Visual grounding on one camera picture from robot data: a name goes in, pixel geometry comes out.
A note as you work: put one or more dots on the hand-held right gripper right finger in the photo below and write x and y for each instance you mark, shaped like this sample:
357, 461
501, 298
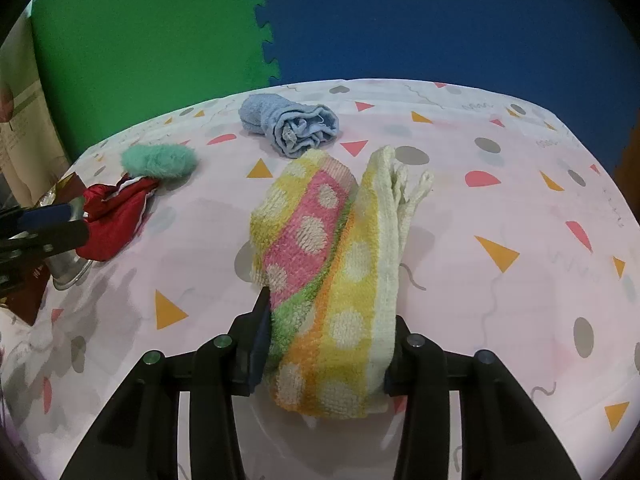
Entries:
402, 362

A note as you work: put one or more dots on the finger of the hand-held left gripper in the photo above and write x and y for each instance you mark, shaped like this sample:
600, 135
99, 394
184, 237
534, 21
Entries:
47, 215
55, 240

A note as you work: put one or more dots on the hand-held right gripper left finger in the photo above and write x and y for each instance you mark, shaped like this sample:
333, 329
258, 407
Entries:
260, 342

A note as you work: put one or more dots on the red satin cloth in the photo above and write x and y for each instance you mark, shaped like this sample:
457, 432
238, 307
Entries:
112, 225

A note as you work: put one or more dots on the yellow pink polka-dot towel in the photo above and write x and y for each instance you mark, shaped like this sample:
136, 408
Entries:
325, 280

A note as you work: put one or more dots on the metal bowl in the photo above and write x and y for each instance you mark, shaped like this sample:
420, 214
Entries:
70, 270

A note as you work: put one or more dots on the cardboard box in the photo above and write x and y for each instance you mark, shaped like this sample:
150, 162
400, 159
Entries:
25, 125

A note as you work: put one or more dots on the teal fluffy sock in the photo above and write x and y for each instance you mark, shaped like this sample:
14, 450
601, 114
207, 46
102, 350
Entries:
160, 161

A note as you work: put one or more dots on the pink printed sheet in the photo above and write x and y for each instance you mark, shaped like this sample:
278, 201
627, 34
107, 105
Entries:
500, 280

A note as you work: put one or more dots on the green foam mat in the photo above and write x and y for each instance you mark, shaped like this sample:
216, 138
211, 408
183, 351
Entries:
145, 50

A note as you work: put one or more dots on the rolled light blue towel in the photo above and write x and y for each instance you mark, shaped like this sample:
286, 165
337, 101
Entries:
295, 127

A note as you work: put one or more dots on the brown foam mat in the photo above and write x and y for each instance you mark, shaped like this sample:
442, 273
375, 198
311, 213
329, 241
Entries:
629, 165

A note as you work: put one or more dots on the blue foam mat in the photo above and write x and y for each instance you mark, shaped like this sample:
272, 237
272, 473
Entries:
440, 20

